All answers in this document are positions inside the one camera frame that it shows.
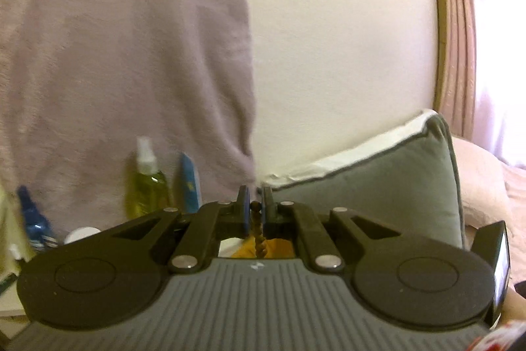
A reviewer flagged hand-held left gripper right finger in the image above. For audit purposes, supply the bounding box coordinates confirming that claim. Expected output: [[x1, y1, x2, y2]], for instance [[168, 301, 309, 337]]
[[262, 186, 407, 274]]

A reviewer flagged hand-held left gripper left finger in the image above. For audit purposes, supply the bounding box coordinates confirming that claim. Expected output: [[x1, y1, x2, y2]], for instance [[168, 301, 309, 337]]
[[110, 186, 251, 274]]

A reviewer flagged brown twisted cord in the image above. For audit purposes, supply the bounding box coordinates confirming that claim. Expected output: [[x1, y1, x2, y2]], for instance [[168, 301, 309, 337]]
[[250, 201, 269, 258]]

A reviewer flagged yellow ribbed plastic tray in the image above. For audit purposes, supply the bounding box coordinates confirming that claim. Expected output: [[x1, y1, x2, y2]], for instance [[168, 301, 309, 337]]
[[230, 238, 297, 260]]

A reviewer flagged blue and white tube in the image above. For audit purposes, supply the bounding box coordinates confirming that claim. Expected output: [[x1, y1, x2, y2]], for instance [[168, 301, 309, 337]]
[[174, 152, 202, 214]]

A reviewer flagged pink bed blanket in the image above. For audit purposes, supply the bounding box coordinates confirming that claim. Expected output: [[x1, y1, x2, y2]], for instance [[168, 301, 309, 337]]
[[502, 163, 526, 296]]

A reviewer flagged pink pillow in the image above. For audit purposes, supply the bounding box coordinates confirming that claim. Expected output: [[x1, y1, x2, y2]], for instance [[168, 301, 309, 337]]
[[451, 136, 515, 229]]

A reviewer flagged green spray bottle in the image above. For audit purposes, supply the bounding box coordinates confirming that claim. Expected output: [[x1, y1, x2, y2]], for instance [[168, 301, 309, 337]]
[[125, 136, 172, 219]]

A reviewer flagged white pillow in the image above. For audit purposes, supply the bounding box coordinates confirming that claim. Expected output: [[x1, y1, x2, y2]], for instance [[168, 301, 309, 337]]
[[262, 109, 439, 192]]

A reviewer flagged grey pillow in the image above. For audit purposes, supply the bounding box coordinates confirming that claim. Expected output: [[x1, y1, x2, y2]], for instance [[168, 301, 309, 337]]
[[258, 113, 467, 250]]

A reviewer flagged mauve fluffy towel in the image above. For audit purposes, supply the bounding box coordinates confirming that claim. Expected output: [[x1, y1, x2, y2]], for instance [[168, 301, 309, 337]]
[[0, 0, 258, 245]]

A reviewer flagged blue spray bottle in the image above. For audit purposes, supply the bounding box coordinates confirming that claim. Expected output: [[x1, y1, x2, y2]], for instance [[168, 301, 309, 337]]
[[17, 186, 59, 252]]

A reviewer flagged pink curtain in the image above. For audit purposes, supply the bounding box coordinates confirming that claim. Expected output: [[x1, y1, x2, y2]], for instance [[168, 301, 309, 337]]
[[435, 0, 526, 171]]

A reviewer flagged cream rounded shelf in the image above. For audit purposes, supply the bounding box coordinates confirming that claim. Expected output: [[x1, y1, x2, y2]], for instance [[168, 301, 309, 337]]
[[0, 277, 29, 321]]

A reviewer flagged wooden window frame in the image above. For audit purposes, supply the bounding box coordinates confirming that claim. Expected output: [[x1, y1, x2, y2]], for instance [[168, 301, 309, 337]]
[[431, 0, 449, 114]]

